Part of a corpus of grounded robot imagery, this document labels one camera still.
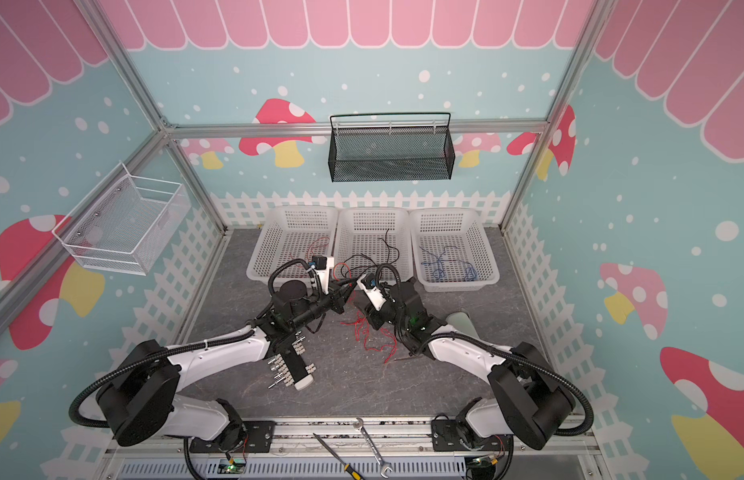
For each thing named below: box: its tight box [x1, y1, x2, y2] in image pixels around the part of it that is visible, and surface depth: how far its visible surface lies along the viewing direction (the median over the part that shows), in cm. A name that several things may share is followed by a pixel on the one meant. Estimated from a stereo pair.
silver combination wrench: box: [353, 417, 393, 479], surface depth 74 cm
